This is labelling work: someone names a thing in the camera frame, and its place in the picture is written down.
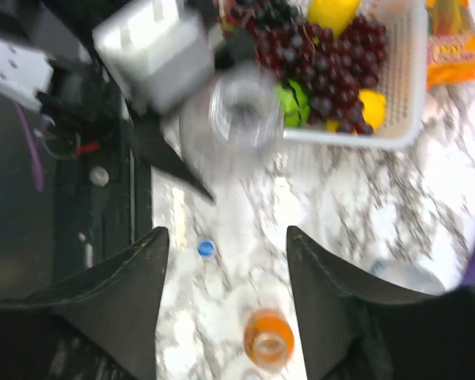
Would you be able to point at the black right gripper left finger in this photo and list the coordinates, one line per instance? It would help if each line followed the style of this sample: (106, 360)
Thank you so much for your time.
(97, 324)

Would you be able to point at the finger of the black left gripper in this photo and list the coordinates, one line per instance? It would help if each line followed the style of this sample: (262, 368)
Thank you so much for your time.
(149, 145)

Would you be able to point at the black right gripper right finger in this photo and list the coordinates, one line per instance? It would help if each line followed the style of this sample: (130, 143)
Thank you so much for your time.
(354, 325)

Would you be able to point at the large clear plastic bottle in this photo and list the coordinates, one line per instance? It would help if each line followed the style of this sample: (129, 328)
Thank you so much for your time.
(232, 126)

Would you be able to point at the blue white bottle cap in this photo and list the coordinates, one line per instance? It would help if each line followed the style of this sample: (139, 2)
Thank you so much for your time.
(206, 248)

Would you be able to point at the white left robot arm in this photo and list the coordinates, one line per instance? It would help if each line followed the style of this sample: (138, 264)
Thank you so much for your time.
(79, 96)

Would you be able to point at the orange juice bottle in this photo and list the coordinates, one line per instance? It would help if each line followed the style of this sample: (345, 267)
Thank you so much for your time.
(268, 340)

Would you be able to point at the small water bottle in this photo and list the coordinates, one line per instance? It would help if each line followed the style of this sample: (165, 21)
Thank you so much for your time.
(407, 275)

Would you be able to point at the green toy ball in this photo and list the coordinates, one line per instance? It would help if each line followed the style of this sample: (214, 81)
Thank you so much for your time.
(295, 104)

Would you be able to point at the dark red grapes bunch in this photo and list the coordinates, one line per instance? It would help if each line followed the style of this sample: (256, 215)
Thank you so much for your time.
(331, 70)

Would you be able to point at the yellow lemon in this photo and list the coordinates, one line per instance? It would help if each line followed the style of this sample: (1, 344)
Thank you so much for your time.
(332, 14)
(364, 115)

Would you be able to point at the orange snack bag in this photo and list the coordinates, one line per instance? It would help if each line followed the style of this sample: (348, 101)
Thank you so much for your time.
(451, 43)

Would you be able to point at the white plastic basket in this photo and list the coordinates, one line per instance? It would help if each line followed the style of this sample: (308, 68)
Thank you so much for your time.
(402, 78)

